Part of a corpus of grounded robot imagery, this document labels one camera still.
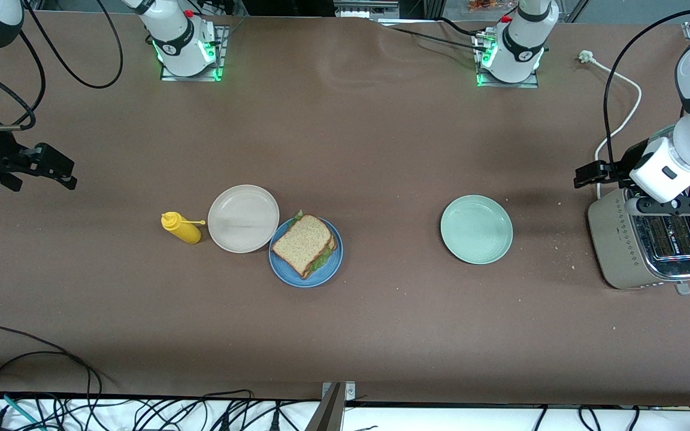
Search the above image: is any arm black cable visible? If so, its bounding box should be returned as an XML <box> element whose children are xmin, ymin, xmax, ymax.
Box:
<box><xmin>603</xmin><ymin>8</ymin><xmax>690</xmax><ymax>175</ymax></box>
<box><xmin>0</xmin><ymin>0</ymin><xmax>124</xmax><ymax>131</ymax></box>

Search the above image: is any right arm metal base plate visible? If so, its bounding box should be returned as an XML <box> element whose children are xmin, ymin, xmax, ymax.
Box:
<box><xmin>159</xmin><ymin>25</ymin><xmax>227</xmax><ymax>82</ymax></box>

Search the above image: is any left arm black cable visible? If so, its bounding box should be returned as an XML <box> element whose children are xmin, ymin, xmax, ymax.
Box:
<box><xmin>603</xmin><ymin>8</ymin><xmax>690</xmax><ymax>175</ymax></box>

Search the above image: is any orange food package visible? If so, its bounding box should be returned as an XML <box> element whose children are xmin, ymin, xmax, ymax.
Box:
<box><xmin>467</xmin><ymin>0</ymin><xmax>516</xmax><ymax>13</ymax></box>

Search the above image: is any aluminium table bracket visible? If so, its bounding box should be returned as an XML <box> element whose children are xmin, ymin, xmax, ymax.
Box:
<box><xmin>306</xmin><ymin>381</ymin><xmax>358</xmax><ymax>431</ymax></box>

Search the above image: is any white toaster power cord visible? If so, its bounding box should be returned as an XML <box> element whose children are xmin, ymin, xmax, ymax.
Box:
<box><xmin>579</xmin><ymin>50</ymin><xmax>643</xmax><ymax>201</ymax></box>

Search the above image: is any black base cable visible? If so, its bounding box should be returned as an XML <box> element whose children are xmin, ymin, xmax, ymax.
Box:
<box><xmin>379</xmin><ymin>17</ymin><xmax>491</xmax><ymax>53</ymax></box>

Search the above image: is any green lettuce leaf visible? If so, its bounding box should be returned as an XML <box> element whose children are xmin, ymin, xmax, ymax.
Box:
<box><xmin>288</xmin><ymin>210</ymin><xmax>334</xmax><ymax>275</ymax></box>

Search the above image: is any yellow squeeze bottle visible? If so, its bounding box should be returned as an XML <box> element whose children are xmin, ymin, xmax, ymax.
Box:
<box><xmin>161</xmin><ymin>211</ymin><xmax>206</xmax><ymax>245</ymax></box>

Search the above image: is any toasted bread slice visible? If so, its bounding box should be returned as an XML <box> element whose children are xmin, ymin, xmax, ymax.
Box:
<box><xmin>271</xmin><ymin>215</ymin><xmax>334</xmax><ymax>278</ymax></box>
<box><xmin>300</xmin><ymin>232</ymin><xmax>339</xmax><ymax>281</ymax></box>

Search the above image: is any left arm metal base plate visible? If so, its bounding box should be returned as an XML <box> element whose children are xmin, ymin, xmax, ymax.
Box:
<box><xmin>476</xmin><ymin>30</ymin><xmax>541</xmax><ymax>89</ymax></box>

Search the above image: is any beige plate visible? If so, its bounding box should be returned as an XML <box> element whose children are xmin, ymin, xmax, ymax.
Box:
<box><xmin>208</xmin><ymin>185</ymin><xmax>280</xmax><ymax>254</ymax></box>

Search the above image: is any green plate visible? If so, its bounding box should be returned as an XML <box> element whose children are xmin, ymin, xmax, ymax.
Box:
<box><xmin>440</xmin><ymin>195</ymin><xmax>514</xmax><ymax>265</ymax></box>

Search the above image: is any blue plate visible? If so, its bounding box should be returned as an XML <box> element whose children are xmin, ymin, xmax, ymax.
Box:
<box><xmin>268</xmin><ymin>215</ymin><xmax>344</xmax><ymax>288</ymax></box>

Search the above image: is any teal floor cable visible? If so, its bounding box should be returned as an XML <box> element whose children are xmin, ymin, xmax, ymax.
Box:
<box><xmin>0</xmin><ymin>390</ymin><xmax>46</xmax><ymax>431</ymax></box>

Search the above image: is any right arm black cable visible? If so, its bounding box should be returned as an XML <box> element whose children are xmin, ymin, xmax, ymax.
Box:
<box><xmin>0</xmin><ymin>0</ymin><xmax>124</xmax><ymax>131</ymax></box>

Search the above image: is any beige chrome toaster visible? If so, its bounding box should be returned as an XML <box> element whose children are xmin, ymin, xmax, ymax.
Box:
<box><xmin>588</xmin><ymin>186</ymin><xmax>690</xmax><ymax>296</ymax></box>

